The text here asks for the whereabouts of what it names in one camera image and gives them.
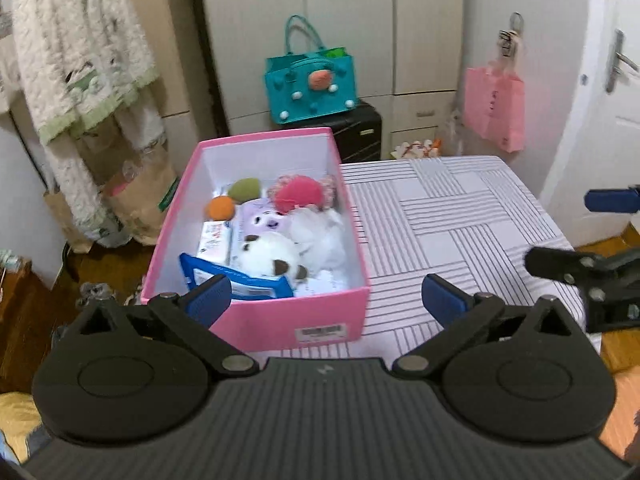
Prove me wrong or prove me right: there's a teal tote bag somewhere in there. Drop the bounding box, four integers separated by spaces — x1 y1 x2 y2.
265 15 358 126

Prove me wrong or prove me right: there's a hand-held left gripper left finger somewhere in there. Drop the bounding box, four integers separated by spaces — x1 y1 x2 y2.
75 274 261 377

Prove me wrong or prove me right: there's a pink cardboard box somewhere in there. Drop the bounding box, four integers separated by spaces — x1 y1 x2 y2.
140 127 372 353

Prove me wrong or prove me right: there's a white and orange floor item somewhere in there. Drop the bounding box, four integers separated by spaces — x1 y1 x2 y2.
392 139 443 160

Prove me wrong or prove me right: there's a wall hook with hair ties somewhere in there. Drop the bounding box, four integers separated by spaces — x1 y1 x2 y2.
497 12 525 61

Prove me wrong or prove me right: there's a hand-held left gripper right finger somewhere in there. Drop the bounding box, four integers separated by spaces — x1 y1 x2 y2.
392 274 576 377

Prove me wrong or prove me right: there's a white panda plush toy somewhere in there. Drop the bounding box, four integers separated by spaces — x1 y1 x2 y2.
235 232 310 281

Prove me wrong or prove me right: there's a white barcode packet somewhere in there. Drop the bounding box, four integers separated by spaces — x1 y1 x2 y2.
197 220 235 263

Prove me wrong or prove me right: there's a metal door handle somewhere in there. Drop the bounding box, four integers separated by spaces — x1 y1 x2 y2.
606 30 640 93

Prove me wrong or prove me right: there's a beige wardrobe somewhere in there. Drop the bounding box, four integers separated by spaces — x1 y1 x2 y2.
197 0 468 161

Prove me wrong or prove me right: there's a white printed paper sheet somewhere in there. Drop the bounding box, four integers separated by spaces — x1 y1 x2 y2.
295 269 351 297

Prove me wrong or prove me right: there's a green sponge ball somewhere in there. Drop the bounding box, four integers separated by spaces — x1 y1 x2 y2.
227 178 263 201

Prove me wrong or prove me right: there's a white and green bathrobe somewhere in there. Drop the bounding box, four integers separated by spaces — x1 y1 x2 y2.
10 0 168 241

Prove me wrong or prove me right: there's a white door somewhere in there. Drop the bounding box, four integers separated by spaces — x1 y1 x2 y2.
540 0 640 251

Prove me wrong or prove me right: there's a purple plush toy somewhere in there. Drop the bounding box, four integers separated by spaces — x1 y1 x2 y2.
232 199 296 246

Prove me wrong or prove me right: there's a pink bath puff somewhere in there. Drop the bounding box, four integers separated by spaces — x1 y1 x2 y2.
267 174 338 213

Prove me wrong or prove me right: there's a brown paper bag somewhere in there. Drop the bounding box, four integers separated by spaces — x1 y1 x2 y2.
102 160 181 246
42 187 96 253

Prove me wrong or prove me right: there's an orange white plush toy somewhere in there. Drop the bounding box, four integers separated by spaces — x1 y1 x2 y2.
289 207 347 273

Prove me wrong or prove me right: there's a blue packet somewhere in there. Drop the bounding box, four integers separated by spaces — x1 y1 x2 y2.
179 252 296 302

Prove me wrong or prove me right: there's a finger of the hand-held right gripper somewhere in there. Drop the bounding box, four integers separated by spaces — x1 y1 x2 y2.
584 189 640 214
524 246 640 333

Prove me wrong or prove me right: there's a striped tablecloth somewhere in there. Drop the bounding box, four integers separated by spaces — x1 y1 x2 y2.
340 156 601 358

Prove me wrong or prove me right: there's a beige wooden cabinet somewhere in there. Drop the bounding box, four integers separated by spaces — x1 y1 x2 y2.
115 0 221 176

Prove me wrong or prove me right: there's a pink tote bag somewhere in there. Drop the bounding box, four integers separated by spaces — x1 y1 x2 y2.
462 62 526 153

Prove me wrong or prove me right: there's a black suitcase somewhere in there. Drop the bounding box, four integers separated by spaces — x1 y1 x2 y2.
285 101 383 163

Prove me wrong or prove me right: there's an orange sponge ball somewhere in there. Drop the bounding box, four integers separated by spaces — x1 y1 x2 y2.
206 196 237 221

